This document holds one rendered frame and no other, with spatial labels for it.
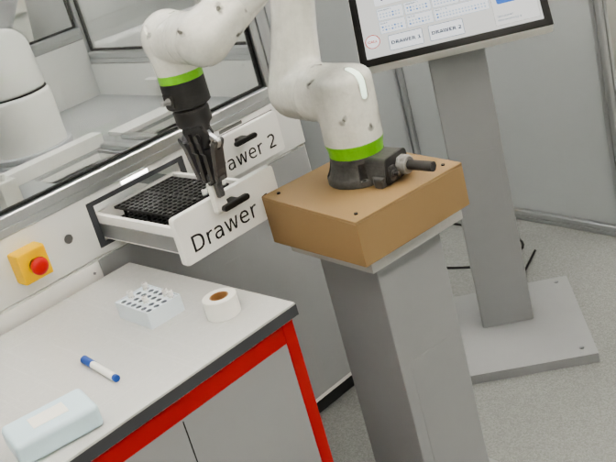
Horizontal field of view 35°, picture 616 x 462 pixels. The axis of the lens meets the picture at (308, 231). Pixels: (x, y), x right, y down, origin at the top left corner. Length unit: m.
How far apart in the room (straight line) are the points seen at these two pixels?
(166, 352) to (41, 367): 0.27
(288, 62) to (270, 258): 0.70
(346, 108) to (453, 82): 0.81
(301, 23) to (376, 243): 0.52
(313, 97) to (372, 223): 0.30
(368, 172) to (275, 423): 0.56
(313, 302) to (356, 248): 0.85
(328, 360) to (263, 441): 0.97
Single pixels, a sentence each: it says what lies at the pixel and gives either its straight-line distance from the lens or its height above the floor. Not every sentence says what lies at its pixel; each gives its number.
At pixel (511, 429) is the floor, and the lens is 2.70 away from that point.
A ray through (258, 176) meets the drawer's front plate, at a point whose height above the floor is 0.92.
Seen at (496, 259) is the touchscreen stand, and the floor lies 0.27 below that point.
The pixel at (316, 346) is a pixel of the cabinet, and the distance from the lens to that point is 2.82.
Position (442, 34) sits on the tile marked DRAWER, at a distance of 2.66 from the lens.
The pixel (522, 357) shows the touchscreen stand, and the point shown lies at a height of 0.03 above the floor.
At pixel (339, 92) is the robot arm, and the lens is 2.00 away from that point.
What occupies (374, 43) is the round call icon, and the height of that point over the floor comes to 1.01.
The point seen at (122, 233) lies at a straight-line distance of 2.23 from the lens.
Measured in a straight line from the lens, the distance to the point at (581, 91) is 3.46.
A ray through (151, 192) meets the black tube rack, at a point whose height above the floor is 0.90.
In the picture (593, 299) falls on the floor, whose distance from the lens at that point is 3.23.
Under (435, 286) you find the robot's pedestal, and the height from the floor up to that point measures 0.58.
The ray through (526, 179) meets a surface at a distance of 3.78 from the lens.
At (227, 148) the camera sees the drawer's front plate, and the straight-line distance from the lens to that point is 2.48.
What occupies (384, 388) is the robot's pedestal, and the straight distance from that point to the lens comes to 2.27.
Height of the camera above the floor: 1.59
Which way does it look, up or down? 22 degrees down
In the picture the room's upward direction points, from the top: 15 degrees counter-clockwise
